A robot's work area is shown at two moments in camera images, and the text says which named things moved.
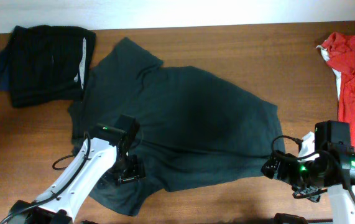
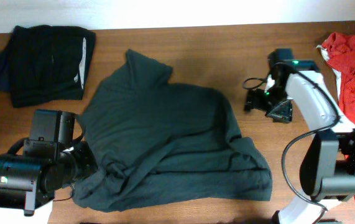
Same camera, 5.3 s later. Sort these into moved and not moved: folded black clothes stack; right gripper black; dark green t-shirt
Moved: dark green t-shirt; right gripper black
Not moved: folded black clothes stack
